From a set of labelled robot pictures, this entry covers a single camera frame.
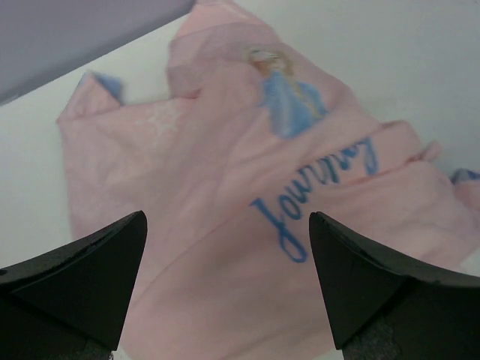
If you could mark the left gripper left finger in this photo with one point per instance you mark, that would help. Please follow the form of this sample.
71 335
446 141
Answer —
73 300

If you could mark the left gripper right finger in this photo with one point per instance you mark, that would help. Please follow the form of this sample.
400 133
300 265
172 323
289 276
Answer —
382 302

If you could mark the blue and pink printed pillowcase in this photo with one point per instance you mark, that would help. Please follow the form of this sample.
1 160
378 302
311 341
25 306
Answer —
253 139

